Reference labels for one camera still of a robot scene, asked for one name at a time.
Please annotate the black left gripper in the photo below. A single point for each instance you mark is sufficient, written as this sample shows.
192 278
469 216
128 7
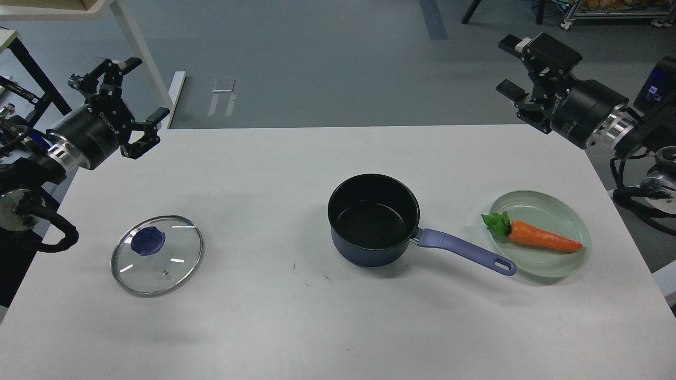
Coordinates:
103 123

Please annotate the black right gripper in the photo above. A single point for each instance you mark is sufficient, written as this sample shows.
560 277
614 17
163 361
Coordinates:
575 109

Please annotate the glass pot lid blue knob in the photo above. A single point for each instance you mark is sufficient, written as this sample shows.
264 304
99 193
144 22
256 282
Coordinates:
157 256

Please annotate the blue saucepan with handle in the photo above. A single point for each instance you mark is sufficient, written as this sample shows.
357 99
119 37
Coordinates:
374 217

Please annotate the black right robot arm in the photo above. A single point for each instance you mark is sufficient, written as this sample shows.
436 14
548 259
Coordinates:
642 138

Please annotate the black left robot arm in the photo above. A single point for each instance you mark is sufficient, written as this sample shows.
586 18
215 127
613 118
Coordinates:
30 219

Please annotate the black furniture legs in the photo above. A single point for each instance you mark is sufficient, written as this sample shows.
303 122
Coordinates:
481 11

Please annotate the clear green glass plate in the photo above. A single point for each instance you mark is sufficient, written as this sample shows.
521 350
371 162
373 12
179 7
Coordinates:
549 214

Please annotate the wheeled metal cart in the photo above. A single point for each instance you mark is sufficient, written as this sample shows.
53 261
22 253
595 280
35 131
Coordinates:
659 13

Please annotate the orange toy carrot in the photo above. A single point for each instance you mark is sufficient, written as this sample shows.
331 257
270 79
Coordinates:
520 232

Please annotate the white desk frame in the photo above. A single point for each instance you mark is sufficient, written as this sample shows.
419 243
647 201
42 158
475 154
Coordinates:
166 95

